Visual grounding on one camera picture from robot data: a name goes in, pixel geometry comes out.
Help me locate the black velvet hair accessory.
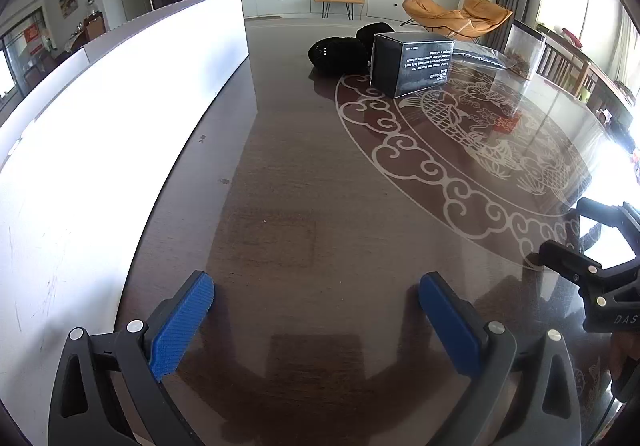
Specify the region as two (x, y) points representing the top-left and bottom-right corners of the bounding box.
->
(356, 21), (396, 53)

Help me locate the clear jar with black lid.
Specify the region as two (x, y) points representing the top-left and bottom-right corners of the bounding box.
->
(502, 19), (546, 77)

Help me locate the person's right hand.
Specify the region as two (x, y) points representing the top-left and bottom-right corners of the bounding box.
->
(610, 331), (640, 378)

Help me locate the wooden dining chair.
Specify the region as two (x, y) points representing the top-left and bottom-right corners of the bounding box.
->
(537, 34), (636, 117)

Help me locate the white television cabinet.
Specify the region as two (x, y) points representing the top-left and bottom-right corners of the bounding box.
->
(242, 0), (423, 20)

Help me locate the white board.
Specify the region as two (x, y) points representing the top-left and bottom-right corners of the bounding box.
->
(0, 0), (250, 437)

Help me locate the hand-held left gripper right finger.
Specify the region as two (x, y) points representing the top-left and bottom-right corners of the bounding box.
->
(419, 272), (583, 446)

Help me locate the dark wooden sideboard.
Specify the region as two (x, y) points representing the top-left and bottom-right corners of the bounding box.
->
(82, 11), (108, 40)

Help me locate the black cardboard box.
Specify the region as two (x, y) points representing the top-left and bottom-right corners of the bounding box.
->
(370, 31), (456, 98)

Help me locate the red door decal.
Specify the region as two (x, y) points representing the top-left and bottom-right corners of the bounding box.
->
(22, 24), (43, 54)

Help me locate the orange lounge chair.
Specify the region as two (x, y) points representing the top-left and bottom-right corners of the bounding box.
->
(402, 0), (513, 42)

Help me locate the black sequin hair accessory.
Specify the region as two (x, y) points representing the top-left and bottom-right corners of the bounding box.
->
(308, 37), (369, 75)

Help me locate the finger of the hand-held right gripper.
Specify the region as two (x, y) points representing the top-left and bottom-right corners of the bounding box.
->
(574, 195), (640, 258)
(538, 239), (640, 313)

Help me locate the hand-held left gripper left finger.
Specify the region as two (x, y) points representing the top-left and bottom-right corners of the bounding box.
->
(47, 270), (216, 446)

